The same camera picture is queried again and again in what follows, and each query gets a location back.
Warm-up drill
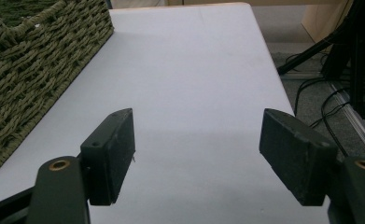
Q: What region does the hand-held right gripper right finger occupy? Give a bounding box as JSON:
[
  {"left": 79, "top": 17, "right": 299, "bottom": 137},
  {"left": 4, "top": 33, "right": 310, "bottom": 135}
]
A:
[{"left": 259, "top": 107, "right": 339, "bottom": 207}]

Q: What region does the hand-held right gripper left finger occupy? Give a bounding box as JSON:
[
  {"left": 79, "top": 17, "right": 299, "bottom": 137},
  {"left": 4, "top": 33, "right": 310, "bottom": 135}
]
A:
[{"left": 79, "top": 107, "right": 136, "bottom": 207}]

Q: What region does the black stand leg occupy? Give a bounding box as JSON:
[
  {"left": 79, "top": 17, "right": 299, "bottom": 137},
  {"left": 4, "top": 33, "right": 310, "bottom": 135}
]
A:
[{"left": 276, "top": 29, "right": 343, "bottom": 76}]

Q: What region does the green woven basket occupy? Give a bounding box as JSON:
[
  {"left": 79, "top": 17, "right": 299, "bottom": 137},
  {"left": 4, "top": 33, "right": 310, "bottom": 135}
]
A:
[{"left": 0, "top": 0, "right": 115, "bottom": 179}]

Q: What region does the light wooden panel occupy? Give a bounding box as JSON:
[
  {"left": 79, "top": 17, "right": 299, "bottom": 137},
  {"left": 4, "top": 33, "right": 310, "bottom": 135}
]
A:
[{"left": 301, "top": 0, "right": 356, "bottom": 44}]

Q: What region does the black cable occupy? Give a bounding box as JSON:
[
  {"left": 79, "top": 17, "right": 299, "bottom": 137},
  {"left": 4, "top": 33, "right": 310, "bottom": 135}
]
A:
[{"left": 293, "top": 76, "right": 356, "bottom": 158}]

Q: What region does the aluminium rail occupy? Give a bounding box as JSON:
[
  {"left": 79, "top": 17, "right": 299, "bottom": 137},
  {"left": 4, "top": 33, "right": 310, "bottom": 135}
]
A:
[{"left": 328, "top": 81, "right": 365, "bottom": 162}]

